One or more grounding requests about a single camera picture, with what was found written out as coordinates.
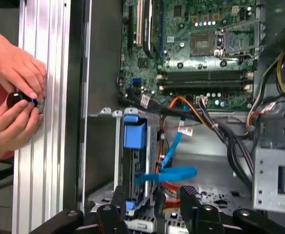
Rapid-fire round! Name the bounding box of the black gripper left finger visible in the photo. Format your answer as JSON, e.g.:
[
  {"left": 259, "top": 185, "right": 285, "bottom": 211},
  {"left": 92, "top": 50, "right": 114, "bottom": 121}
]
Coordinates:
[{"left": 32, "top": 185, "right": 128, "bottom": 234}]

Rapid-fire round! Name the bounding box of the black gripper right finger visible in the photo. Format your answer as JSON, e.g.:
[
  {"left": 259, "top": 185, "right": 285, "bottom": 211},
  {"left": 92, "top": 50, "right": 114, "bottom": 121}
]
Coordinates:
[{"left": 178, "top": 185, "right": 285, "bottom": 234}]

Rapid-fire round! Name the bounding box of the orange red power wire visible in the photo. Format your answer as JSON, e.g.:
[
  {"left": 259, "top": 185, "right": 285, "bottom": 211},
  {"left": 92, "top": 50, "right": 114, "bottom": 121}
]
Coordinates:
[{"left": 157, "top": 156, "right": 182, "bottom": 210}]

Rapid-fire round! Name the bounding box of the blue data wire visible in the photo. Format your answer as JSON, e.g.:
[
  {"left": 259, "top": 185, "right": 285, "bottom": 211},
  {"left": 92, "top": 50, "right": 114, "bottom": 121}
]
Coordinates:
[{"left": 134, "top": 103, "right": 198, "bottom": 188}]

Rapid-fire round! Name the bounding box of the hard disk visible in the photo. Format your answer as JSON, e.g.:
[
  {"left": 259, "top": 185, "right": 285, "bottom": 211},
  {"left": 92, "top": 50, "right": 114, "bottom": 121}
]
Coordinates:
[{"left": 122, "top": 114, "right": 158, "bottom": 215}]

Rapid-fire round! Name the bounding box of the round black tool blue ring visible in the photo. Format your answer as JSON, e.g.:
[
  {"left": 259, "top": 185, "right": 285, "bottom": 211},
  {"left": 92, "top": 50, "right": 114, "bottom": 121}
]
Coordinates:
[{"left": 6, "top": 91, "right": 45, "bottom": 115}]

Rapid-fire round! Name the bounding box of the metal disk bay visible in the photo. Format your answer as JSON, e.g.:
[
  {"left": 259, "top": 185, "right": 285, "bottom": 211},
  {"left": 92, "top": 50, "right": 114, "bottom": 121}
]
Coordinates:
[{"left": 86, "top": 107, "right": 163, "bottom": 213}]

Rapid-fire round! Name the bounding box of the person's right hand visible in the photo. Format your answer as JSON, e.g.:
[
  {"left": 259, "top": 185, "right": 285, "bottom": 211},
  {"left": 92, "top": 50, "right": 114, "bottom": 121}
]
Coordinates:
[{"left": 0, "top": 99, "right": 44, "bottom": 157}]

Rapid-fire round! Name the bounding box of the person's left hand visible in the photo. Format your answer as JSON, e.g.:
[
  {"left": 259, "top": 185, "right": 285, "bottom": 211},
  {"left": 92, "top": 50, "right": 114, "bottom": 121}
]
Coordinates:
[{"left": 0, "top": 42, "right": 48, "bottom": 100}]

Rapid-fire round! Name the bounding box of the metal drive cage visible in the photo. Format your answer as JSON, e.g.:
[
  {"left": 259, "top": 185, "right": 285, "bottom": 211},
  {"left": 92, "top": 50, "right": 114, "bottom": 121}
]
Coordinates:
[{"left": 252, "top": 112, "right": 285, "bottom": 215}]

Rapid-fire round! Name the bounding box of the black RAM slot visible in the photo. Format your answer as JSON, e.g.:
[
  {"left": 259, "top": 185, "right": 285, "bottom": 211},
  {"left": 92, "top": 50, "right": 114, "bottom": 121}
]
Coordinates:
[
  {"left": 158, "top": 71, "right": 253, "bottom": 77},
  {"left": 158, "top": 85, "right": 253, "bottom": 92},
  {"left": 158, "top": 76, "right": 253, "bottom": 81},
  {"left": 158, "top": 81, "right": 253, "bottom": 87}
]

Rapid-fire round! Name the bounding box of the black PC case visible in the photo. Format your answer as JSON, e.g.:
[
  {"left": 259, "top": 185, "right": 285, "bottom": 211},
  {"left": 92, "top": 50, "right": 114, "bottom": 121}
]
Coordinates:
[{"left": 69, "top": 0, "right": 285, "bottom": 234}]

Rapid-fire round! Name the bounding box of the green motherboard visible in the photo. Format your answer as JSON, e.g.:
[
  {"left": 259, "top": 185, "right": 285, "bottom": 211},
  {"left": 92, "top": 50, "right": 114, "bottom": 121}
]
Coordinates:
[{"left": 119, "top": 0, "right": 260, "bottom": 113}]

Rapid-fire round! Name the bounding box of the locking lever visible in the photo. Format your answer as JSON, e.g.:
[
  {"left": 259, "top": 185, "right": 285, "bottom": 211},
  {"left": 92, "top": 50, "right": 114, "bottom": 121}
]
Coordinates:
[{"left": 218, "top": 45, "right": 265, "bottom": 61}]

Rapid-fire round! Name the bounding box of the CPU socket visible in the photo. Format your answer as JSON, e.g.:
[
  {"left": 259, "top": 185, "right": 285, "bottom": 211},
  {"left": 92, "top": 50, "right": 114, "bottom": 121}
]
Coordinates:
[{"left": 190, "top": 31, "right": 216, "bottom": 56}]

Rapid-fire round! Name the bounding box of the metal socket cover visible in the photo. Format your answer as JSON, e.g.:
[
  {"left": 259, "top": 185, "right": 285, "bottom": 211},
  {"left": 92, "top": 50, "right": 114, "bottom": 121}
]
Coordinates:
[{"left": 223, "top": 19, "right": 260, "bottom": 54}]

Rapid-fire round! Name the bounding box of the black expansion slot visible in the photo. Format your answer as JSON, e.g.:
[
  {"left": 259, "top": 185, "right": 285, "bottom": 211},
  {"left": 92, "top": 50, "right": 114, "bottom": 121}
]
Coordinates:
[{"left": 127, "top": 4, "right": 134, "bottom": 53}]

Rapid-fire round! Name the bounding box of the black graphics card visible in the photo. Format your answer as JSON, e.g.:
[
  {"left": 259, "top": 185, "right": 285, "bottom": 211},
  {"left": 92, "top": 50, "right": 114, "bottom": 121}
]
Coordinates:
[{"left": 142, "top": 0, "right": 158, "bottom": 59}]

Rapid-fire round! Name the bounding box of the white expansion slot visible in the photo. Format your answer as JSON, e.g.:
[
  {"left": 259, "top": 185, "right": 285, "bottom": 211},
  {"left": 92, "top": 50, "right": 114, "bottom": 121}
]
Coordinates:
[{"left": 136, "top": 0, "right": 143, "bottom": 48}]

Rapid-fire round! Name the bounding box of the grey power supply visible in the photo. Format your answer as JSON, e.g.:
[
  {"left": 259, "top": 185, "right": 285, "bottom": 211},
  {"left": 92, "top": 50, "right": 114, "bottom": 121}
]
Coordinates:
[{"left": 257, "top": 0, "right": 285, "bottom": 57}]

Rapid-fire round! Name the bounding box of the black cable bundle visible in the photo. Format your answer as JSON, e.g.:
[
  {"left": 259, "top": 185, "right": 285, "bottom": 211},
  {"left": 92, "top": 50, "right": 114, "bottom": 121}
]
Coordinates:
[{"left": 118, "top": 87, "right": 258, "bottom": 191}]

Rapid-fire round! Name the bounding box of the orange wire harness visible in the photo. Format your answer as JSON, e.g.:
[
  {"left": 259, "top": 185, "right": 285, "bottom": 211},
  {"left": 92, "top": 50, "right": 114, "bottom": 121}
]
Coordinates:
[{"left": 170, "top": 96, "right": 211, "bottom": 127}]

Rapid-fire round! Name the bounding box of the white grey wire loom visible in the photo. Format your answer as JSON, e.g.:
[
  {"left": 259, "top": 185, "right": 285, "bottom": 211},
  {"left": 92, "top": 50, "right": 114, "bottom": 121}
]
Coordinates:
[{"left": 244, "top": 70, "right": 280, "bottom": 139}]

